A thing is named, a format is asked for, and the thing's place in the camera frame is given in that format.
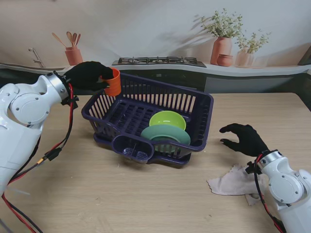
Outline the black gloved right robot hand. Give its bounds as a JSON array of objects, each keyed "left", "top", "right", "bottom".
[{"left": 219, "top": 123, "right": 270, "bottom": 158}]

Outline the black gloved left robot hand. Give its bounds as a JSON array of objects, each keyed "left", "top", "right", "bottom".
[{"left": 63, "top": 61, "right": 114, "bottom": 94}]

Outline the orange cup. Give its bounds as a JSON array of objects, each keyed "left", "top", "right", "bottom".
[{"left": 99, "top": 67, "right": 121, "bottom": 97}]

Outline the grey wiping cloth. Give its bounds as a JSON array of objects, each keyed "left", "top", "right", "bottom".
[{"left": 206, "top": 164, "right": 267, "bottom": 206}]

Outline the lime green bowl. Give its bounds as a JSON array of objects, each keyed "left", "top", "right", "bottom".
[{"left": 148, "top": 110, "right": 187, "bottom": 132}]

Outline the teal plate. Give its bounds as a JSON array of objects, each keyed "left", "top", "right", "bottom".
[{"left": 140, "top": 124, "right": 191, "bottom": 156}]

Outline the purple plastic dish rack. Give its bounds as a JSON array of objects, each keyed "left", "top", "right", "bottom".
[{"left": 81, "top": 72, "right": 214, "bottom": 165}]

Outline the printed kitchen scene backdrop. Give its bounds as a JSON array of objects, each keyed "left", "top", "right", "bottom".
[{"left": 0, "top": 0, "right": 311, "bottom": 98}]

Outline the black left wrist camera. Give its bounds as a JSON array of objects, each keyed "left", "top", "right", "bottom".
[{"left": 60, "top": 95, "right": 80, "bottom": 109}]

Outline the red black right arm cable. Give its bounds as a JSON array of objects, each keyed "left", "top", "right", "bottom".
[{"left": 252, "top": 155, "right": 286, "bottom": 233}]

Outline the red black arm cable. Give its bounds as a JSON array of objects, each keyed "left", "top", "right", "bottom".
[
  {"left": 252, "top": 155, "right": 286, "bottom": 233},
  {"left": 1, "top": 83, "right": 75, "bottom": 233}
]

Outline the red black left arm cable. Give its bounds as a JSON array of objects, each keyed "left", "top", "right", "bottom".
[{"left": 1, "top": 83, "right": 75, "bottom": 233}]

